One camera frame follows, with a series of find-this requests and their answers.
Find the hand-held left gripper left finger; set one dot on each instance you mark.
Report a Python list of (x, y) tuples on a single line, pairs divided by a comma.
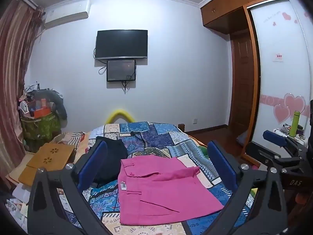
[(91, 162)]

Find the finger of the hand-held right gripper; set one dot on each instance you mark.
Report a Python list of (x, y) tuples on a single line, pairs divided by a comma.
[(275, 137), (259, 151)]

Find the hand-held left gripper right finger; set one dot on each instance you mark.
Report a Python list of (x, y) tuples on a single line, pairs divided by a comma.
[(221, 162)]

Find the pink pants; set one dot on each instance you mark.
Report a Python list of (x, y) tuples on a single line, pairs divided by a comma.
[(159, 188)]

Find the green cloth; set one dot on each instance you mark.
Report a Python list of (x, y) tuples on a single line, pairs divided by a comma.
[(202, 149)]

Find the green bottle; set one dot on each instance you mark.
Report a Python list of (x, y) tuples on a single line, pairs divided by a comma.
[(294, 124)]

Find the black folded garment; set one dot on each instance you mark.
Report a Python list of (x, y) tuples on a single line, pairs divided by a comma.
[(115, 159)]

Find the white nightstand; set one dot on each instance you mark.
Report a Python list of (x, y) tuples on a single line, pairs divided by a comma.
[(299, 140)]

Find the striped cushion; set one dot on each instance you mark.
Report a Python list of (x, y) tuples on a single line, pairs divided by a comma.
[(69, 137)]

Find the wooden lap desk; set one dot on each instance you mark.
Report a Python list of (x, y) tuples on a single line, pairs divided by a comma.
[(46, 161)]

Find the yellow foam arch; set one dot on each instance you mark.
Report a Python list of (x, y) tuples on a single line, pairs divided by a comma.
[(119, 113)]

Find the green patterned bag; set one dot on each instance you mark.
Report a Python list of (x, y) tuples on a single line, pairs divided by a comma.
[(40, 129)]

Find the patchwork printed blanket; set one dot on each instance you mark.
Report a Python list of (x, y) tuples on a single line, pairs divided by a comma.
[(159, 139)]

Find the orange box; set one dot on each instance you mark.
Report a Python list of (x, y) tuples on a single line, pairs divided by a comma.
[(42, 113)]

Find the grey plush toy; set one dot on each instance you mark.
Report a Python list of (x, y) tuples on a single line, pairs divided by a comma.
[(57, 100)]

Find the pile of papers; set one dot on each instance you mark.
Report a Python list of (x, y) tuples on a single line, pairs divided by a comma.
[(18, 200)]

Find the white heart-sticker sliding door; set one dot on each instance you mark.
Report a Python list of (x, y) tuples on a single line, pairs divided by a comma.
[(278, 34)]

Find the striped brown curtain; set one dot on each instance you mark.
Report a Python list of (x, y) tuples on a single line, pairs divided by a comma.
[(12, 78)]

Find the wooden wardrobe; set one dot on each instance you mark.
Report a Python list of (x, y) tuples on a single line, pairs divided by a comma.
[(225, 5)]

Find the white air conditioner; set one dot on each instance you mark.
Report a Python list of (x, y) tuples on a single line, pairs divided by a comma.
[(66, 13)]

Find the small wall-mounted monitor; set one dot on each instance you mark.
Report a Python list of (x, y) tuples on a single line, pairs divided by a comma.
[(121, 70)]

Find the wall-mounted black television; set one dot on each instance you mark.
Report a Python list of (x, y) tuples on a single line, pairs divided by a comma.
[(121, 44)]

